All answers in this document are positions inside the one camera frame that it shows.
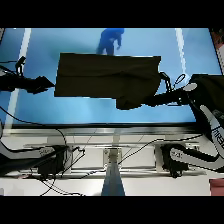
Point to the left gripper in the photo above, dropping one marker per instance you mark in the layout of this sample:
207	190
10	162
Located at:
40	85

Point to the dark olive garment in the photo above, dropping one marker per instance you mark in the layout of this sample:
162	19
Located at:
106	78

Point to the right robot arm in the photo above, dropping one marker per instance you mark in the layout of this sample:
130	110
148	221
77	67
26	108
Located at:
213	133

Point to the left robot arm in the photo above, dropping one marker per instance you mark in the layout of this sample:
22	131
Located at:
20	83

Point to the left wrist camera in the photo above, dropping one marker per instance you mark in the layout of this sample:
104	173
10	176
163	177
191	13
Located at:
20	64

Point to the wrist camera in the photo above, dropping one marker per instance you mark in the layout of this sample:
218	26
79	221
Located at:
20	64
165	81

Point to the silver frame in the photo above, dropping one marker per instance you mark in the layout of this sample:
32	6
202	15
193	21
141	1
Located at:
113	156

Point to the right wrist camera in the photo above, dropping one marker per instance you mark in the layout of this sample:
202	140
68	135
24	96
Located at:
165	81

